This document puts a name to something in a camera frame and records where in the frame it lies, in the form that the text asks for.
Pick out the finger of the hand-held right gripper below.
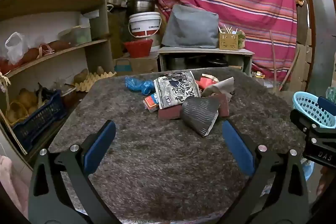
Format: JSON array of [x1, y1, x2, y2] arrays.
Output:
[[290, 109, 336, 136], [317, 96, 336, 117]]

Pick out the grey fabric cover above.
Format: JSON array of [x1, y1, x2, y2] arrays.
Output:
[[161, 4, 219, 48]]

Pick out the light blue plastic basket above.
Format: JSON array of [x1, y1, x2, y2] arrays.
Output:
[[292, 91, 336, 128]]

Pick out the cardboard egg tray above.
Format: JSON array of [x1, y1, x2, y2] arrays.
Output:
[[75, 71, 117, 92]]

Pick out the pile of yellow potatoes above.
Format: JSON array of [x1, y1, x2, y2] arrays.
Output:
[[5, 88, 40, 125]]

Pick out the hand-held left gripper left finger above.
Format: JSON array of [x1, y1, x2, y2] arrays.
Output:
[[28, 120, 124, 224]]

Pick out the wooden chopstick holder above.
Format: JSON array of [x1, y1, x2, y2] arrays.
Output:
[[219, 32, 239, 51]]

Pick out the dark ribbed pouch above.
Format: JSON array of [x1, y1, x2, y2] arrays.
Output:
[[180, 96, 219, 138]]

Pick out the black and white snack packet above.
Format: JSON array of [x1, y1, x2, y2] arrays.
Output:
[[154, 70, 202, 110]]

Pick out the grey metal door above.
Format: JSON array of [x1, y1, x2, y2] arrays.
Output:
[[306, 0, 336, 98]]

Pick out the grey paper piece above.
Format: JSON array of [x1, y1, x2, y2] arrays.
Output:
[[202, 77, 235, 102]]

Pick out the crumpled blue plastic bag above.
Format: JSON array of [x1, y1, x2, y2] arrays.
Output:
[[125, 76, 155, 95]]

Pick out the sweet potato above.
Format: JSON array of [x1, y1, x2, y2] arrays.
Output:
[[20, 48, 40, 64], [47, 40, 71, 51]]

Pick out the wooden handled broom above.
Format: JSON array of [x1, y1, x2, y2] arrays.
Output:
[[270, 30, 286, 90]]

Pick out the white plastic bag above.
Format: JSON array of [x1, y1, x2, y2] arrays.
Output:
[[5, 32, 24, 65]]

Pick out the red orange small packet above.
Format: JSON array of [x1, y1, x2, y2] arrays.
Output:
[[143, 93, 160, 112]]

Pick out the bag of green vegetables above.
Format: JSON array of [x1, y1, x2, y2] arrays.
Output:
[[238, 30, 247, 49]]

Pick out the red paper packet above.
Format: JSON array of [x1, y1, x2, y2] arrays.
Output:
[[197, 73, 219, 90]]

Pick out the wooden shelf unit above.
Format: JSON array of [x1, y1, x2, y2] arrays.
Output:
[[0, 0, 116, 161]]

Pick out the white bucket red label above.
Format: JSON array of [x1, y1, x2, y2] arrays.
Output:
[[128, 12, 162, 38]]

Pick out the dark blue plastic crate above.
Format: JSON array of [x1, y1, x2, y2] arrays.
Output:
[[12, 90, 67, 144]]

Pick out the maroon scouring pad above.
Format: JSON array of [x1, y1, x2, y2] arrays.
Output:
[[157, 94, 230, 121]]

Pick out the bundle of wooden chopsticks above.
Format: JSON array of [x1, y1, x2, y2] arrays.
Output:
[[219, 25, 238, 34]]

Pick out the cardboard wall pieces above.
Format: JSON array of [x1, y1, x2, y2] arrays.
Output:
[[285, 0, 313, 93]]

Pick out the brown cardboard box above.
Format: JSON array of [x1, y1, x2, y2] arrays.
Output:
[[114, 56, 158, 76]]

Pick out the red plastic basin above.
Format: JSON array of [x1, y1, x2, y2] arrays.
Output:
[[123, 39, 153, 58]]

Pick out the metal stock pot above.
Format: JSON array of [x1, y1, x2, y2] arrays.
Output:
[[124, 0, 156, 17]]

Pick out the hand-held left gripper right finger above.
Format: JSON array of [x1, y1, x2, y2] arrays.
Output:
[[222, 120, 310, 224]]

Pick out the clear plastic container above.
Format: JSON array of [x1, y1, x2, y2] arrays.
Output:
[[59, 26, 92, 46]]

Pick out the low wooden shelf table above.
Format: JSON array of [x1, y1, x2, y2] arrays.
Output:
[[157, 47, 255, 76]]

